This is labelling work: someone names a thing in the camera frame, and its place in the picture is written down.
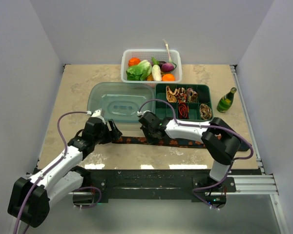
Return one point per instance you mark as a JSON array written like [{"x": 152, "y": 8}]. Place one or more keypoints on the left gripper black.
[{"x": 115, "y": 133}]

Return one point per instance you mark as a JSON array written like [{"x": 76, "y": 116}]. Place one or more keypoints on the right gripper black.
[{"x": 149, "y": 140}]

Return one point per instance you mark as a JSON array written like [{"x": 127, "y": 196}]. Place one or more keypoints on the dark floral orange tie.
[{"x": 179, "y": 143}]

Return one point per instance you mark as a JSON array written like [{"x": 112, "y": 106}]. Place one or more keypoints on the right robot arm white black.
[{"x": 219, "y": 139}]

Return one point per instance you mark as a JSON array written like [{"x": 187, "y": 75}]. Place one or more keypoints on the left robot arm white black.
[{"x": 32, "y": 198}]

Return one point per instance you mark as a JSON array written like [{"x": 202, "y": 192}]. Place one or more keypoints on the clear teal plastic bin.
[{"x": 119, "y": 101}]

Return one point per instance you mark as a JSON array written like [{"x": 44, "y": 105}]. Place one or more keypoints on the yellow rolled tie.
[{"x": 171, "y": 96}]

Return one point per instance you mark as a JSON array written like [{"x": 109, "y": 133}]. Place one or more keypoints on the red black rolled tie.
[{"x": 183, "y": 110}]

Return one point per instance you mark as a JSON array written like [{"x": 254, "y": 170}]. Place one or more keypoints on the dark red patterned rolled tie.
[{"x": 181, "y": 95}]

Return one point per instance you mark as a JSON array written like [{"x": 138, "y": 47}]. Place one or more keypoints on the purple gold rolled tie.
[{"x": 192, "y": 95}]

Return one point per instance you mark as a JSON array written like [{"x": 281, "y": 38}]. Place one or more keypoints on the orange fruit toy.
[{"x": 168, "y": 77}]

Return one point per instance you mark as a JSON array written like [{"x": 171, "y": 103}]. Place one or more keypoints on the brown patterned rolled tie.
[{"x": 205, "y": 112}]

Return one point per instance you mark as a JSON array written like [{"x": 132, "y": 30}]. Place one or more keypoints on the green lettuce toy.
[{"x": 139, "y": 72}]

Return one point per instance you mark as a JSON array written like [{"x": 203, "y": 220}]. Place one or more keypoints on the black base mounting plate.
[{"x": 189, "y": 184}]

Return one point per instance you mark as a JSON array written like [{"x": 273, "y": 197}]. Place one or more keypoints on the white radish toy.
[{"x": 156, "y": 73}]

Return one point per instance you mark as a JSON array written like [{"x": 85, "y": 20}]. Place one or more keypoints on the green compartment organizer tray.
[{"x": 162, "y": 110}]

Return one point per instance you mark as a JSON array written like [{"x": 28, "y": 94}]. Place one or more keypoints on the purple turnip toy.
[{"x": 167, "y": 67}]

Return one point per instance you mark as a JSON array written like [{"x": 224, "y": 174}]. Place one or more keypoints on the white green onion toy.
[{"x": 168, "y": 52}]

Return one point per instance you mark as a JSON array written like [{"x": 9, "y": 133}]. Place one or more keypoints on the white perforated basket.
[{"x": 147, "y": 54}]

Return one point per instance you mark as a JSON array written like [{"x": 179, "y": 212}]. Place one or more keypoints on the green glass bottle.
[{"x": 226, "y": 101}]

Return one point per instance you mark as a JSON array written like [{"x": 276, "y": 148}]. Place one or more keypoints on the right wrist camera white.
[{"x": 140, "y": 113}]

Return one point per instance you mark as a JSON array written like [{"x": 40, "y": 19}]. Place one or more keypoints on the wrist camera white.
[
  {"x": 140, "y": 113},
  {"x": 98, "y": 114}
]

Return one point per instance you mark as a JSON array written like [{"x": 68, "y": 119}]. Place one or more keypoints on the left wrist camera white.
[{"x": 98, "y": 114}]

